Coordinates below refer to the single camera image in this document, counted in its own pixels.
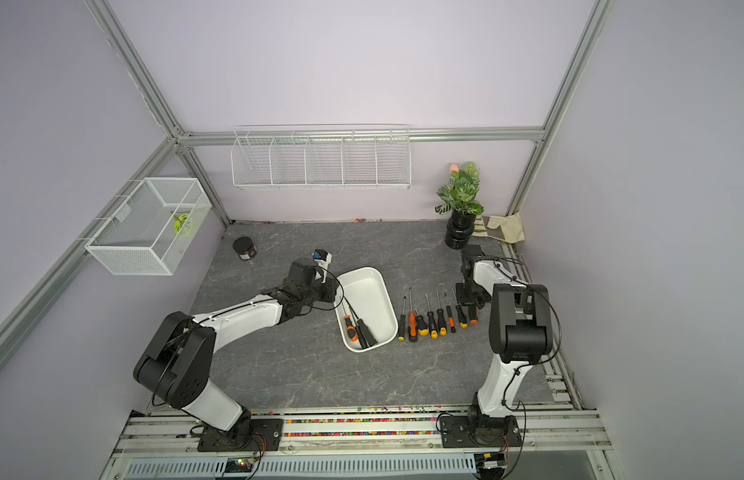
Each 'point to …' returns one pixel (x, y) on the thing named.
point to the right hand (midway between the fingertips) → (472, 299)
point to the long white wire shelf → (320, 157)
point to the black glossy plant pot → (459, 229)
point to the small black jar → (245, 247)
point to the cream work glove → (508, 227)
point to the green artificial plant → (459, 194)
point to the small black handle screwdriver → (463, 323)
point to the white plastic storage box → (367, 292)
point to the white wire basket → (148, 230)
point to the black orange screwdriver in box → (351, 329)
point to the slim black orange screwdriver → (450, 316)
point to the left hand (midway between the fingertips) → (338, 284)
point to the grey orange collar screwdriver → (342, 307)
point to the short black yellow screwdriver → (423, 328)
